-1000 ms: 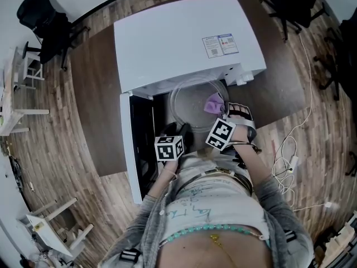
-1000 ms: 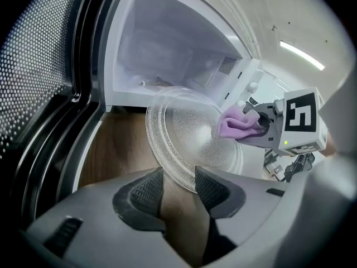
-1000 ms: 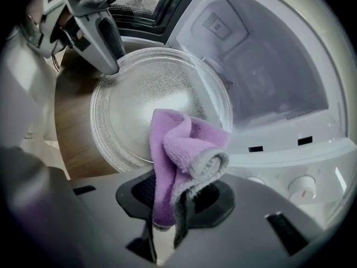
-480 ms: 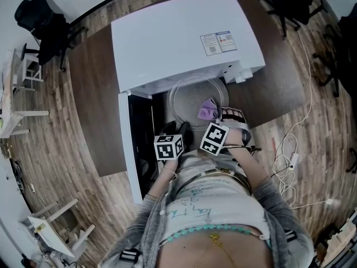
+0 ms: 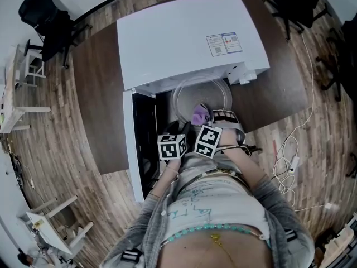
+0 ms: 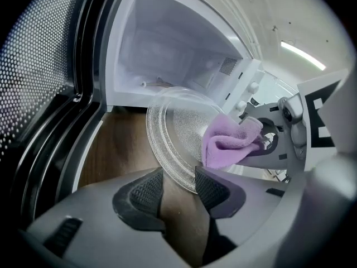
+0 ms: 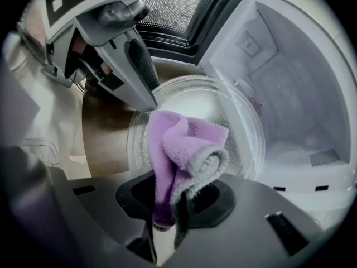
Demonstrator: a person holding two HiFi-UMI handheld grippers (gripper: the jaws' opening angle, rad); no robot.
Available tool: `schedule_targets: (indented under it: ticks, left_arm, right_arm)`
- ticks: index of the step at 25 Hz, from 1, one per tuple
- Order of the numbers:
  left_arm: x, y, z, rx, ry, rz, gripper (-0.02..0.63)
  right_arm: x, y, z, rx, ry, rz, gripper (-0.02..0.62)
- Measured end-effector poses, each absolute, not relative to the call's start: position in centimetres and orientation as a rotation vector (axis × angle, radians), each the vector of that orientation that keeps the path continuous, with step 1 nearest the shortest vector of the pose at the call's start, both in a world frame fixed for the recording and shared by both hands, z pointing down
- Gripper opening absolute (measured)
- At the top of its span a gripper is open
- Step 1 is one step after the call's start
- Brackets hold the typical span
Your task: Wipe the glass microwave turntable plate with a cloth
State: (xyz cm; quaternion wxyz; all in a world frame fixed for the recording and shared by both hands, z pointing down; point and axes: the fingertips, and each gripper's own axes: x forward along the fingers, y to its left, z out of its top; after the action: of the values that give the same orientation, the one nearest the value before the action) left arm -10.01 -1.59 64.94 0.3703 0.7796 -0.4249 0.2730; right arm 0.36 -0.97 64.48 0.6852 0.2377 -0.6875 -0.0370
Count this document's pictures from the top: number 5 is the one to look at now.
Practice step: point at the person's left forearm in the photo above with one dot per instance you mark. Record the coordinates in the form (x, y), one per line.
(164, 183)

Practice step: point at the glass microwave turntable plate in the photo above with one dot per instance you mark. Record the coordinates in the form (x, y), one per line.
(203, 92)

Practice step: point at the black office chair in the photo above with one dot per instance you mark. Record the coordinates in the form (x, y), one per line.
(47, 24)
(343, 60)
(298, 1)

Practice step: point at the purple cloth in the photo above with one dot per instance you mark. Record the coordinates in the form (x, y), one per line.
(198, 115)

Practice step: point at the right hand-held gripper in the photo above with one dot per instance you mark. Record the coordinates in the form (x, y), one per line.
(207, 141)

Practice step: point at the white microwave oven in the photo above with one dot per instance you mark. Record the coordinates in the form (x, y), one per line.
(184, 40)

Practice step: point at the white microwave door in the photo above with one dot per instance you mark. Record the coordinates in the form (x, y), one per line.
(133, 149)

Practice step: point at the person's torso in grey cardigan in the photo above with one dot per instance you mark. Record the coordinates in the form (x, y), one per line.
(217, 205)

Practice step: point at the white desk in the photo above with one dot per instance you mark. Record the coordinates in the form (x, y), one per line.
(11, 102)
(47, 230)

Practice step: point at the white stool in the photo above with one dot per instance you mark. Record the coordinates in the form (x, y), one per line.
(30, 66)

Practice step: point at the person's right forearm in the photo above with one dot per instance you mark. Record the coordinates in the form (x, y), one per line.
(245, 163)

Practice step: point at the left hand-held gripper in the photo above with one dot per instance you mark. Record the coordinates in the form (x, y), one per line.
(170, 149)

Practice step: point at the white power adapter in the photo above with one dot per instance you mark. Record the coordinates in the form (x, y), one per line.
(294, 163)

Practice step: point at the white plug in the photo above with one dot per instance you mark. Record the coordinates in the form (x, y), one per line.
(328, 206)

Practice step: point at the blue and white label sticker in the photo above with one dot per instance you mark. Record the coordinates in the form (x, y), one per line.
(224, 44)

